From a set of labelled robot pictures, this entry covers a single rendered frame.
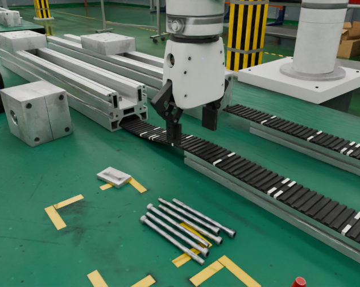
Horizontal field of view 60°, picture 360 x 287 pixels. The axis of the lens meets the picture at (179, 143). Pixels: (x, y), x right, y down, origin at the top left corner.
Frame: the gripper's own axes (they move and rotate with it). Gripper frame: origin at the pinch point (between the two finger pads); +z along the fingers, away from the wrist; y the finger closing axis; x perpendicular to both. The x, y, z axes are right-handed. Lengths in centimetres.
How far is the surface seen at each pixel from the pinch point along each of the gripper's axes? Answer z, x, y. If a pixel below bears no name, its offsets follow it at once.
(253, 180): 2.6, -14.4, -1.5
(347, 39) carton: 58, 166, 495
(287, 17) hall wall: 68, 446, 790
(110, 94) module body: -2.0, 20.2, -4.0
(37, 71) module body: 1, 59, -5
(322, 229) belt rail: 4.2, -25.1, -2.0
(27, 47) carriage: -3, 77, -1
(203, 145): 2.5, -2.3, 0.6
